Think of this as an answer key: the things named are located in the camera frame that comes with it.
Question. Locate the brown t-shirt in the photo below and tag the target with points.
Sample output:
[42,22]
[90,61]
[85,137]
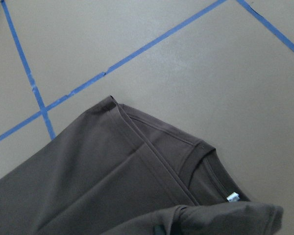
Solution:
[118,171]

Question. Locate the brown paper table cover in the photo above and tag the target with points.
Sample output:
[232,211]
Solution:
[221,70]

